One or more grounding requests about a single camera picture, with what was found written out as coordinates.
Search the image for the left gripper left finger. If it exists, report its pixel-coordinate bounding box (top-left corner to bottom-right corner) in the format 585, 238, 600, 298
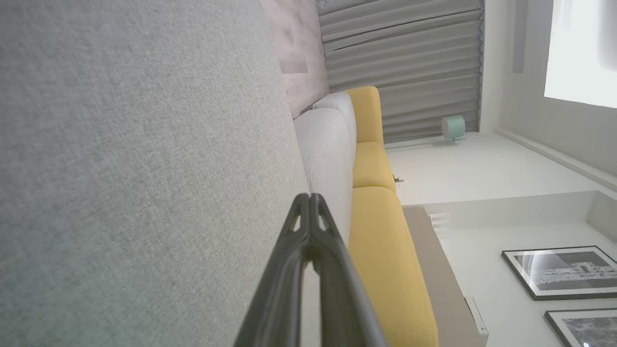
234, 193, 311, 347

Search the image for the beige wooden ledge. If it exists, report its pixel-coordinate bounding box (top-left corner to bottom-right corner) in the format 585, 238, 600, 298
402, 206, 485, 347

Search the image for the large black framed picture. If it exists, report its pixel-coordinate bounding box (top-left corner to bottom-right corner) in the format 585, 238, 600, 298
501, 246, 617, 302

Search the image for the grey pleated curtain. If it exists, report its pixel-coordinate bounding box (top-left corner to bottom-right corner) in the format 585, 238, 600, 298
316, 0, 484, 144

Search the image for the large grey fabric cushion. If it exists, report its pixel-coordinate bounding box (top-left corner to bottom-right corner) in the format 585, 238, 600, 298
0, 0, 322, 347

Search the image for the small black framed picture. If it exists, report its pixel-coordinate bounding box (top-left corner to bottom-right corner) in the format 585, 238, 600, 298
545, 308, 617, 347

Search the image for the bright ceiling light panel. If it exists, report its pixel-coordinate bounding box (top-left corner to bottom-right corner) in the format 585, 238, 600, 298
544, 0, 617, 109

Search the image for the light grey sofa section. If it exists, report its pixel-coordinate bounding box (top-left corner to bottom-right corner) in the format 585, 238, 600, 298
293, 91, 358, 247

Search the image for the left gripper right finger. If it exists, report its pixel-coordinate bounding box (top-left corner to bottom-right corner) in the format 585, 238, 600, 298
308, 193, 389, 347

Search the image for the mint green lamp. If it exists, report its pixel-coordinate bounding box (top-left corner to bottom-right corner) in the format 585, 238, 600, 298
441, 115, 467, 145

